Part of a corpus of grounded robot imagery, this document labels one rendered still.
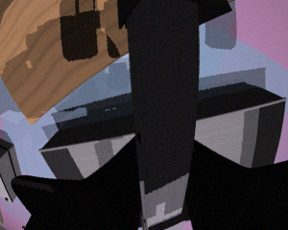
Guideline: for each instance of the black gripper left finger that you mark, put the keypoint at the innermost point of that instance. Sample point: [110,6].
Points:
[109,197]

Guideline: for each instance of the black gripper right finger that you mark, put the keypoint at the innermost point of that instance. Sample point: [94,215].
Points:
[219,190]

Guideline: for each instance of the wooden board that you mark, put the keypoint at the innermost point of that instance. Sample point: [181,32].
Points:
[50,47]

